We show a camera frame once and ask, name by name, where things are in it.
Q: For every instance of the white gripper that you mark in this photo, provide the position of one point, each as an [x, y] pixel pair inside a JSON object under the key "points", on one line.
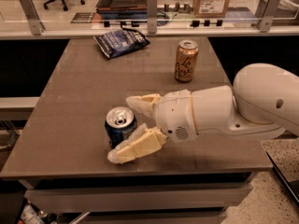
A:
{"points": [[175, 116]]}

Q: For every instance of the blue pepsi can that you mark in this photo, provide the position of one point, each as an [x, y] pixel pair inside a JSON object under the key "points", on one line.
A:
{"points": [[120, 123]]}

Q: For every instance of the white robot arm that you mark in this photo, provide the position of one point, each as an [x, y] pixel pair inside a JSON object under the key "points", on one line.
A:
{"points": [[262, 103]]}

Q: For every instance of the orange LaCroix can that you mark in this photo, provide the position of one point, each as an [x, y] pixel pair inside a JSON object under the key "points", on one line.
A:
{"points": [[186, 59]]}

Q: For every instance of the blue chip bag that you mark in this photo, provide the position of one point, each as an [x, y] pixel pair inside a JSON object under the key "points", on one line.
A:
{"points": [[117, 43]]}

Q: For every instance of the grey table drawer unit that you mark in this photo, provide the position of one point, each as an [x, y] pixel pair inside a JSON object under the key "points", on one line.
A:
{"points": [[146, 199]]}

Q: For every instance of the dark tray with items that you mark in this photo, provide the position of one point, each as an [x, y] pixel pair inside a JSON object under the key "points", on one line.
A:
{"points": [[118, 9]]}

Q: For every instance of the cardboard box with label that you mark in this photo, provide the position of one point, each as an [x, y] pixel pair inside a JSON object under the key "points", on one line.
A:
{"points": [[210, 8]]}

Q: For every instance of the middle metal railing post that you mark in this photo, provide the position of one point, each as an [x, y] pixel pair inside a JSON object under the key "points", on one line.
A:
{"points": [[152, 16]]}

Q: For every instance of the metal railing post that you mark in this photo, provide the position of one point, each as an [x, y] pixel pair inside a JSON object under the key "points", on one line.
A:
{"points": [[152, 16], [269, 12], [35, 24]]}

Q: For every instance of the left metal railing post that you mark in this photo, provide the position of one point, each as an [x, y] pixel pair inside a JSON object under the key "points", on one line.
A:
{"points": [[35, 24]]}

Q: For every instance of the right metal railing post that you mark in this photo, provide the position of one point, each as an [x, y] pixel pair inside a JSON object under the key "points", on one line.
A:
{"points": [[269, 12]]}

